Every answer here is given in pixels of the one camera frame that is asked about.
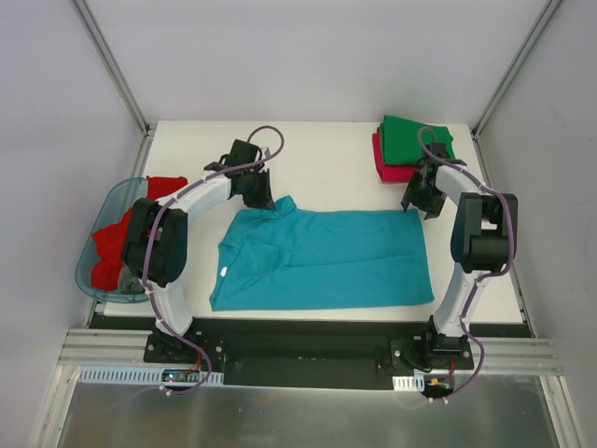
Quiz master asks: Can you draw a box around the teal t shirt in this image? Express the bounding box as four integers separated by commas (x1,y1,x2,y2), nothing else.
210,196,434,311

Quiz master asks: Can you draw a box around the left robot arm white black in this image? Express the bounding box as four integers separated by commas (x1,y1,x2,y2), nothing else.
121,139,274,363

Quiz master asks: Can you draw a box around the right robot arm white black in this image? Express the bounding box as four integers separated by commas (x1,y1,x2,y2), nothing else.
401,142,519,338

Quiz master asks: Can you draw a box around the folded pink t shirt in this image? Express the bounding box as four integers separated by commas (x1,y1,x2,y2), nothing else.
372,131,420,183

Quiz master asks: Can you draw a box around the folded green t shirt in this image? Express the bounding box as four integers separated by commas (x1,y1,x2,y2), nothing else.
380,115,454,166

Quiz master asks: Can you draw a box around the translucent blue plastic basket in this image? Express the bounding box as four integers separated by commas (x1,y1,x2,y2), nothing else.
75,177,147,304

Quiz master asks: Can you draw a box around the red t shirt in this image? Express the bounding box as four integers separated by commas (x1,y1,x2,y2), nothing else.
90,176,188,292

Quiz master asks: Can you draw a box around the grey t shirt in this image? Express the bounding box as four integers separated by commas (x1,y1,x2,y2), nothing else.
118,267,145,295

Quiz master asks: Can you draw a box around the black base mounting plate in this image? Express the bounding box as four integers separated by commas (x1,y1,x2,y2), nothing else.
90,315,531,390

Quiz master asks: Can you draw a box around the right aluminium side rail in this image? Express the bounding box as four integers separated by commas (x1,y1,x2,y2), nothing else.
471,133,534,332

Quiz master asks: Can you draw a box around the right white cable duct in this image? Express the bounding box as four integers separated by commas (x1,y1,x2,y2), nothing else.
392,375,424,393

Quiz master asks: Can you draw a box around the right aluminium frame post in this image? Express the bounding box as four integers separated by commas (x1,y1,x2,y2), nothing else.
471,0,565,141

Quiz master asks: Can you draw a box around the aluminium frame post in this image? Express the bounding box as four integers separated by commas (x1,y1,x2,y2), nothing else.
70,0,150,136
471,0,565,141

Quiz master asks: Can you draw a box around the left aluminium frame post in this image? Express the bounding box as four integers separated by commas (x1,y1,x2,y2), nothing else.
70,0,150,136

